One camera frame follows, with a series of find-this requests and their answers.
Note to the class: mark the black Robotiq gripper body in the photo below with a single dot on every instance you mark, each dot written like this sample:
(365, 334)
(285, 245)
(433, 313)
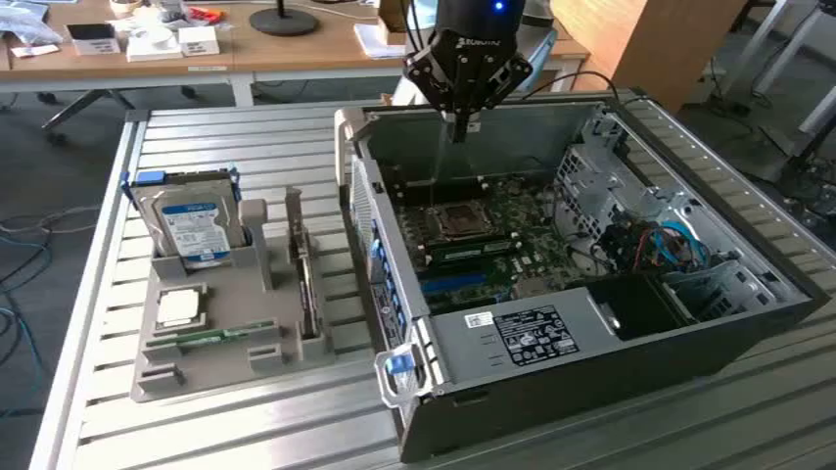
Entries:
(476, 29)

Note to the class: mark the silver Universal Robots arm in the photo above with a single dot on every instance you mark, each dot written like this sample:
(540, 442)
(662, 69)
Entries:
(541, 54)

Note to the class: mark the white paper stack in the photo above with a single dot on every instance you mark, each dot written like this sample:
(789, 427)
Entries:
(374, 41)

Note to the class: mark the brown cardboard box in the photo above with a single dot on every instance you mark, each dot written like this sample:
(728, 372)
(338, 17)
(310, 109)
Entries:
(392, 17)

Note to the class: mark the wooden office desk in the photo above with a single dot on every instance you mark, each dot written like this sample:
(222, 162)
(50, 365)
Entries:
(293, 54)

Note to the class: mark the perforated metal disk cage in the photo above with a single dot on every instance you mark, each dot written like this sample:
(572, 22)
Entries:
(581, 171)

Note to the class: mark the wooden cabinet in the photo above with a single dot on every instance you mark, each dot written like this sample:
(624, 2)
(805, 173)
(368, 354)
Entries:
(653, 39)

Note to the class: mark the black round lamp base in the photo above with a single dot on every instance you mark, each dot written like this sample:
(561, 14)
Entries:
(284, 23)

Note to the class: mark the metal CPU socket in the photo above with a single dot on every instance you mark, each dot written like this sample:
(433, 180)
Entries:
(460, 220)

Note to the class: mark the green motherboard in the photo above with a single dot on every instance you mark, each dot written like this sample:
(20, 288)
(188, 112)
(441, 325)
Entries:
(522, 235)

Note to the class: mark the white labelled box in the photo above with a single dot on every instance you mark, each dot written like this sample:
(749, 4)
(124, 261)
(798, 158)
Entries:
(198, 44)

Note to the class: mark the red small object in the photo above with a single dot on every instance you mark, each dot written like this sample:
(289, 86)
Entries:
(208, 14)

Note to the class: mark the green RAM stick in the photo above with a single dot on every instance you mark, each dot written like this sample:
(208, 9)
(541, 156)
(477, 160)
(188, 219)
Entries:
(469, 250)
(214, 335)

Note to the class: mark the flat white box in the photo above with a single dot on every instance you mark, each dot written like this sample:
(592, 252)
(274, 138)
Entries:
(153, 51)

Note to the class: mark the blue expansion slot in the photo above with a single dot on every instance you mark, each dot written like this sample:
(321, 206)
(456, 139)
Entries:
(453, 284)

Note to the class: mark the hard disk with blue caddy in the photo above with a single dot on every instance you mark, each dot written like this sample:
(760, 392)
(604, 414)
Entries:
(189, 225)

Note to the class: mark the beige cup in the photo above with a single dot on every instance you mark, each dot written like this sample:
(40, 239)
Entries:
(124, 7)

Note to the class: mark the black floor stand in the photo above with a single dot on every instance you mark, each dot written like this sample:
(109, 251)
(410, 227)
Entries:
(802, 166)

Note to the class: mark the white box black top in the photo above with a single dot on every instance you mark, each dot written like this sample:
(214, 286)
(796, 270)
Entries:
(97, 46)

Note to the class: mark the grey parts rack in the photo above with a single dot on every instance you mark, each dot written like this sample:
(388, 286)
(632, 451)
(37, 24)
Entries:
(241, 303)

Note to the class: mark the silver disk bay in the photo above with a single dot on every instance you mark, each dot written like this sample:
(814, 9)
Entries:
(718, 294)

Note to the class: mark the grey power supply unit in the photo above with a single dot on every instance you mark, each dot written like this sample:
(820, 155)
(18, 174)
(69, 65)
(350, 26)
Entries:
(469, 352)

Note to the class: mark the grey case latch blue tab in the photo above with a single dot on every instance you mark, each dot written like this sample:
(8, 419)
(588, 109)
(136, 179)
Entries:
(398, 364)

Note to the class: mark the white paper card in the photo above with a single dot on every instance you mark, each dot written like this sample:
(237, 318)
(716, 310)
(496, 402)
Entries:
(32, 50)

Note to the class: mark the silver CPU chip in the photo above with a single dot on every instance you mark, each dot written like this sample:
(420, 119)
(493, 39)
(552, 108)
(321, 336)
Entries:
(177, 308)

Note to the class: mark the clear plastic bag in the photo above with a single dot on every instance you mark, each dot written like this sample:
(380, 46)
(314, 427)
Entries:
(25, 27)

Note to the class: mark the black open PC case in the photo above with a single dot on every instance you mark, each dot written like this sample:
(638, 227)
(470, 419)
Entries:
(588, 391)

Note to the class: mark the white desk frame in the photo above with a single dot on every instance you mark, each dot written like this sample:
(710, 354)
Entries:
(786, 49)

